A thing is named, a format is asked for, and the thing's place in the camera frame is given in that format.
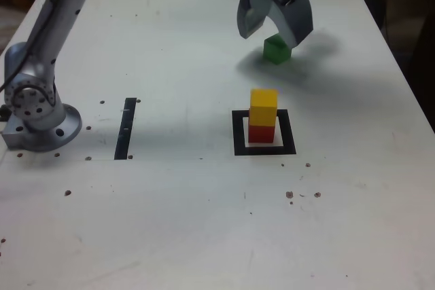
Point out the black tape square outline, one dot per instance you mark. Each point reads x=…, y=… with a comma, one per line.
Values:
x=238, y=133

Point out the yellow cube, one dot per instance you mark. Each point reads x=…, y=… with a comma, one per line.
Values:
x=262, y=110

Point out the red cube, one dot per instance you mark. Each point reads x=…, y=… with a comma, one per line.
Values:
x=261, y=133

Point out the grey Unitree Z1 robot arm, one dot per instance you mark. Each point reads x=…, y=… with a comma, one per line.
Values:
x=34, y=106

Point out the black tape strip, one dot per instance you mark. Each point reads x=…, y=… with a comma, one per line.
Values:
x=124, y=133

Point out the green cube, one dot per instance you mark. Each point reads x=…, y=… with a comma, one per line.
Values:
x=275, y=54

